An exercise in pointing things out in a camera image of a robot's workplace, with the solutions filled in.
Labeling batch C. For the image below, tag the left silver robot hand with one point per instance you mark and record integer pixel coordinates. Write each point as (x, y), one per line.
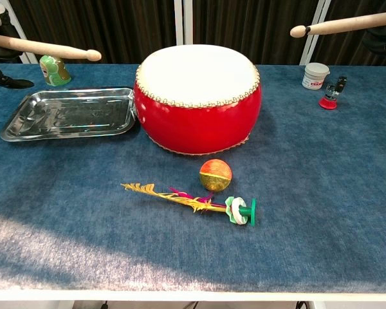
(9, 56)

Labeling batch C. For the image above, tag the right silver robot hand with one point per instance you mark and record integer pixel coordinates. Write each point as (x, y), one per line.
(382, 43)

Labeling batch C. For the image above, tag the wooden drumstick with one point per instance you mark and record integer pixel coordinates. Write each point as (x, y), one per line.
(51, 49)
(341, 24)

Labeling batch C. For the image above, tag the rectangular stainless steel tray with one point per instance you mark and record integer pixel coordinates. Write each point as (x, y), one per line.
(67, 112)

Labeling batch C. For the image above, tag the red drum with white head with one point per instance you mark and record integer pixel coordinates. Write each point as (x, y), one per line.
(196, 122)

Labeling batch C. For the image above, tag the green painted doll figure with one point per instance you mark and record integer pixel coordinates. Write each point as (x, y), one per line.
(55, 72)

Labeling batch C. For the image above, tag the white plastic jar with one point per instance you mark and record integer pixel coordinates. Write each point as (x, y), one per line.
(315, 77)

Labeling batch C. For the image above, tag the small red-based metal toy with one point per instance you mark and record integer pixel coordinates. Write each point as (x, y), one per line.
(328, 102)

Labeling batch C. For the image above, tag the black pleated curtain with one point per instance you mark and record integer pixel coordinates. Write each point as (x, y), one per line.
(244, 29)

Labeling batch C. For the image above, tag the blue table cloth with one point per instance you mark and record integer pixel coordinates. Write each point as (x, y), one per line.
(292, 177)

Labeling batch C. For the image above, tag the orange and gold ball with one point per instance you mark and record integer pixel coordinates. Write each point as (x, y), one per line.
(215, 175)

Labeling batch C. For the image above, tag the feather shuttlecock with green base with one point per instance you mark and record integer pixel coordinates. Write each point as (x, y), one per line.
(244, 212)

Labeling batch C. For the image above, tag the white metal frame post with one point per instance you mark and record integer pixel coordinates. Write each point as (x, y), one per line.
(29, 59)
(315, 38)
(184, 22)

